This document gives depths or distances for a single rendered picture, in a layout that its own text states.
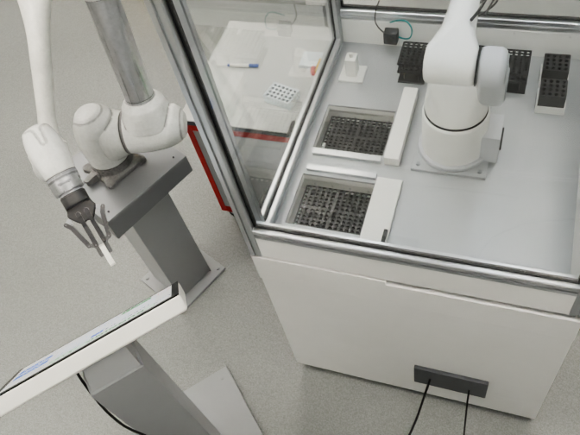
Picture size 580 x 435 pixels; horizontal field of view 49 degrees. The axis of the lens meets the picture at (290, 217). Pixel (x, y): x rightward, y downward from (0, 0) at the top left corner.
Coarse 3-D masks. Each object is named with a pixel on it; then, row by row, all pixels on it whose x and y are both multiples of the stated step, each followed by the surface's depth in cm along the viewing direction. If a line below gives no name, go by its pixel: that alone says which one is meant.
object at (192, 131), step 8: (192, 120) 257; (192, 128) 263; (192, 136) 268; (200, 136) 267; (200, 144) 272; (200, 152) 276; (200, 160) 281; (208, 160) 280; (208, 168) 285; (208, 176) 291; (216, 176) 289; (216, 184) 295; (216, 192) 301; (224, 200) 305; (224, 208) 311
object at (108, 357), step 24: (144, 312) 159; (168, 312) 160; (120, 336) 157; (72, 360) 155; (96, 360) 156; (120, 360) 169; (24, 384) 153; (48, 384) 154; (96, 384) 168; (0, 408) 152
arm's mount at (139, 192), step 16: (80, 160) 242; (160, 160) 235; (176, 160) 234; (80, 176) 237; (128, 176) 233; (144, 176) 231; (160, 176) 230; (176, 176) 236; (96, 192) 230; (112, 192) 229; (128, 192) 228; (144, 192) 227; (160, 192) 234; (96, 208) 225; (112, 208) 224; (128, 208) 225; (144, 208) 231; (112, 224) 223; (128, 224) 229
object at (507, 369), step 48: (288, 288) 206; (288, 336) 242; (336, 336) 228; (384, 336) 214; (432, 336) 203; (480, 336) 192; (528, 336) 183; (432, 384) 235; (480, 384) 221; (528, 384) 211
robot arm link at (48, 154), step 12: (24, 132) 175; (36, 132) 174; (48, 132) 175; (24, 144) 175; (36, 144) 173; (48, 144) 174; (60, 144) 176; (36, 156) 174; (48, 156) 174; (60, 156) 175; (36, 168) 176; (48, 168) 174; (60, 168) 175
